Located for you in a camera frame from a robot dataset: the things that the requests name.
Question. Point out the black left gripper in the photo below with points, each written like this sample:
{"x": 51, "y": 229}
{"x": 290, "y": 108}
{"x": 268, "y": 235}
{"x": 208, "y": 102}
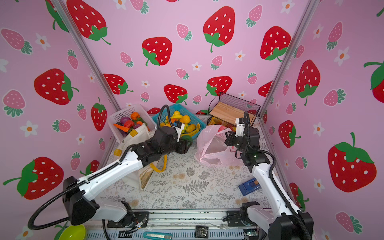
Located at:
{"x": 183, "y": 147}

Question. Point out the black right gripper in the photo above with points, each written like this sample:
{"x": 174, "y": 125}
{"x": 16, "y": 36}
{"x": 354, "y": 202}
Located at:
{"x": 230, "y": 137}

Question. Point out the green toy lime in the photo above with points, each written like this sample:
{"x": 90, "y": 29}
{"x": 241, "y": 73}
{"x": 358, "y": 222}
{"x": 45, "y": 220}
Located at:
{"x": 187, "y": 138}

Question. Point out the pink plastic grocery bag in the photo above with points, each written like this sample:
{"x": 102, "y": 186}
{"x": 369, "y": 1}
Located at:
{"x": 212, "y": 150}

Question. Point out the white canvas tote bag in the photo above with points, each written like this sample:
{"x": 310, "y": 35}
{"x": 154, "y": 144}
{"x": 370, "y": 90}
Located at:
{"x": 137, "y": 176}

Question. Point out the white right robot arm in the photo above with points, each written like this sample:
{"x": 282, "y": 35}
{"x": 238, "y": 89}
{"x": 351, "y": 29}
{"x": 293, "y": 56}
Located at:
{"x": 286, "y": 221}

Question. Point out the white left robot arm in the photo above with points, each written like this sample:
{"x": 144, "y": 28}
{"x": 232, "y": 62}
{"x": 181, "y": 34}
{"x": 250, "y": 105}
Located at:
{"x": 79, "y": 195}

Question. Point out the teal plastic basket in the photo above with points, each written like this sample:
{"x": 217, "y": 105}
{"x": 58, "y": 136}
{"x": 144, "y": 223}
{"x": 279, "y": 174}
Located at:
{"x": 177, "y": 107}

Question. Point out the red toy tomato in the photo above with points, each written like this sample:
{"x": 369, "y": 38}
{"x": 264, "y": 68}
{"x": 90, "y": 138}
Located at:
{"x": 129, "y": 124}

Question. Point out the blue box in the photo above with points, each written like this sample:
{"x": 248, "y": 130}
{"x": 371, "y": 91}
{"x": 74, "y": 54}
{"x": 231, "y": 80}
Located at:
{"x": 249, "y": 187}

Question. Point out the orange toy carrot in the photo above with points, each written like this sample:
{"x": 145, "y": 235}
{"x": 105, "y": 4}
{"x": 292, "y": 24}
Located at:
{"x": 124, "y": 129}

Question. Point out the yellow snack packets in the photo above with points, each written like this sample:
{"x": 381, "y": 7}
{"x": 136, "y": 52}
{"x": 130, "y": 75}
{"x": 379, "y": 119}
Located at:
{"x": 223, "y": 124}

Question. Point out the floral table mat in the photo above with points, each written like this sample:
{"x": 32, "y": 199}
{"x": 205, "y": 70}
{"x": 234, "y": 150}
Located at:
{"x": 188, "y": 184}

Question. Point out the white plastic basket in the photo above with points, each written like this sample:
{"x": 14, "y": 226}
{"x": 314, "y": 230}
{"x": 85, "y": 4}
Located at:
{"x": 114, "y": 118}

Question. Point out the teal utility knife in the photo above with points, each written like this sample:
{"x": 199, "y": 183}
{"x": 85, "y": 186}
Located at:
{"x": 157, "y": 236}

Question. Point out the small black circuit board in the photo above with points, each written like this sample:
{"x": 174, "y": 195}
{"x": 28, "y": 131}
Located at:
{"x": 202, "y": 232}

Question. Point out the green bowl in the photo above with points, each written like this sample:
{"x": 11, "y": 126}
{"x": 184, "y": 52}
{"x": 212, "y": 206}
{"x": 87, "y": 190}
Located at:
{"x": 71, "y": 233}

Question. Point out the black wire wooden shelf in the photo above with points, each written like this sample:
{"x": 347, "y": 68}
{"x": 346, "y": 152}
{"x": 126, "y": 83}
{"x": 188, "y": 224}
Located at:
{"x": 228, "y": 108}

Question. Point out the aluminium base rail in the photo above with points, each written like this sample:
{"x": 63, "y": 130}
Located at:
{"x": 224, "y": 224}

